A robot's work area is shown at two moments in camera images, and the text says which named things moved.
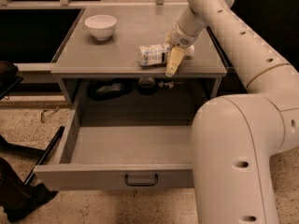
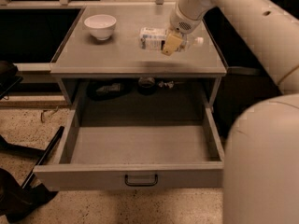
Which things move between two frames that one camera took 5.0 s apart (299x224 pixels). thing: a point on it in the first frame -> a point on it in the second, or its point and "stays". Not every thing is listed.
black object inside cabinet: x=102 y=91 stays
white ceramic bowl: x=101 y=26 stays
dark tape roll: x=147 y=86 stays
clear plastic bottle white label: x=154 y=55 -> x=152 y=38
